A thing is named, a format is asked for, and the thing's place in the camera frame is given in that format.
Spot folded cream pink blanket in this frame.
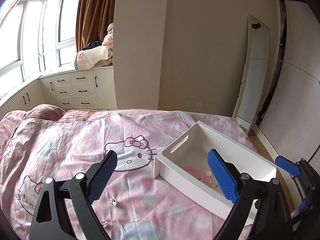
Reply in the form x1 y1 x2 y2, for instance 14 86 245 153
74 23 114 70

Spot small silver heart charm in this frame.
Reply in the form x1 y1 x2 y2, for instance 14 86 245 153
100 220 107 228

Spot white window cabinet drawers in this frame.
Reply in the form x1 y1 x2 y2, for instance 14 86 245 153
1 67 117 118

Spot white storage box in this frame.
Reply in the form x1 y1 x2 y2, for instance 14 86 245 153
153 121 277 219

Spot white wall socket pair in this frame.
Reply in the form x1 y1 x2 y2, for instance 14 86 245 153
186 99 203 107

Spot pink Hello Kitty duvet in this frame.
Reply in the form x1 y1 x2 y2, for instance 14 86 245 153
1 105 253 239

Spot standing floor mirror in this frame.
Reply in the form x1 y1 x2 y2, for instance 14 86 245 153
232 15 270 133

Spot pink pillow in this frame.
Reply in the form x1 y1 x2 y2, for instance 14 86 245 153
23 104 66 121

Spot silver heart earring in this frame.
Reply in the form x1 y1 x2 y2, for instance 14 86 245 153
108 198 117 206

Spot pink beaded bracelet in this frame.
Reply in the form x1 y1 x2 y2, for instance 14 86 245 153
183 165 205 181

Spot colourful beaded bracelet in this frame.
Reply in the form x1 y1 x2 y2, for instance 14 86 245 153
198 169 222 189

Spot brown curtain right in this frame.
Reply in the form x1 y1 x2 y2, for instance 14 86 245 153
75 0 116 51

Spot window with white frame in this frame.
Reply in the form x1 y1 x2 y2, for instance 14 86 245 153
1 0 79 96

